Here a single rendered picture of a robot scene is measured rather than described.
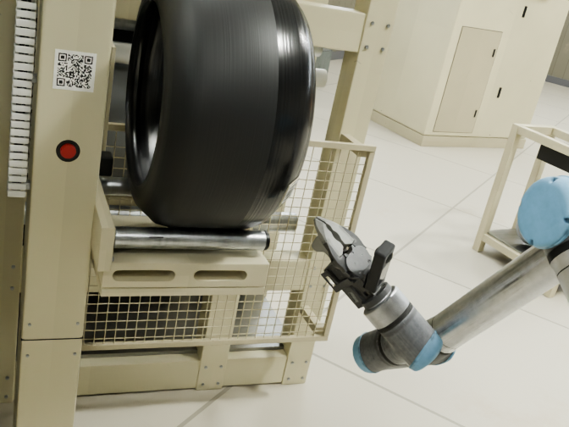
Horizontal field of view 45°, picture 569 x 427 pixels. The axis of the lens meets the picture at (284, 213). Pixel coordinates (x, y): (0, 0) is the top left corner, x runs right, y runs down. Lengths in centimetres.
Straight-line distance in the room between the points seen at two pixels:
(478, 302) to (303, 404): 124
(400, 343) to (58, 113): 81
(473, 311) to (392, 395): 133
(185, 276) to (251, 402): 113
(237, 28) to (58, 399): 94
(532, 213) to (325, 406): 159
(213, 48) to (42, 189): 46
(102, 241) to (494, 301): 78
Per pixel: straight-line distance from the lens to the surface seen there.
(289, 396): 262
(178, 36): 130
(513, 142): 418
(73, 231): 151
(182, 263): 147
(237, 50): 129
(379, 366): 156
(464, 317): 152
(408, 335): 145
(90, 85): 141
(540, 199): 118
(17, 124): 143
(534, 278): 140
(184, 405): 249
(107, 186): 170
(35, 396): 173
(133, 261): 145
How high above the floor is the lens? 153
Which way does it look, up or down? 22 degrees down
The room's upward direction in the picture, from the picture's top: 12 degrees clockwise
